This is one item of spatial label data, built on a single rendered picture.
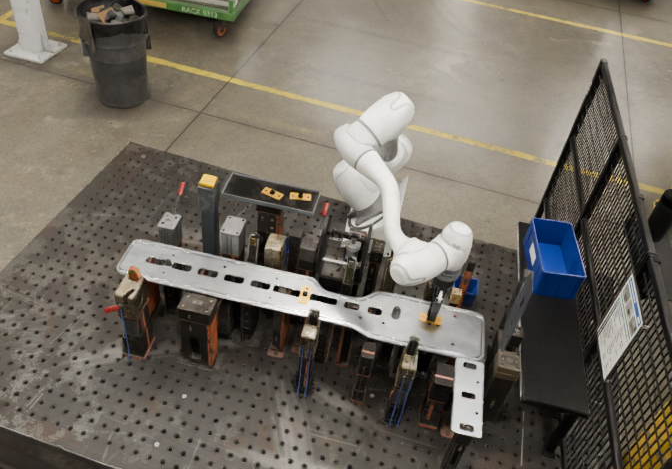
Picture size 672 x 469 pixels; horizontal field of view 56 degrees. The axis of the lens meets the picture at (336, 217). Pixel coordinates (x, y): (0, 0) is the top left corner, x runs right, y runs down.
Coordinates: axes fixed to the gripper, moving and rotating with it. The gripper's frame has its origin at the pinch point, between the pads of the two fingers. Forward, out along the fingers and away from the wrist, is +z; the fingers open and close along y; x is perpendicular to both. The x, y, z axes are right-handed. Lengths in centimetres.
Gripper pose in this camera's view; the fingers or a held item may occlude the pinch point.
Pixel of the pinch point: (432, 311)
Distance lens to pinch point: 229.6
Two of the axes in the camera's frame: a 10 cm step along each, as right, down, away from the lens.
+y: -2.0, 6.4, -7.4
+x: 9.7, 2.1, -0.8
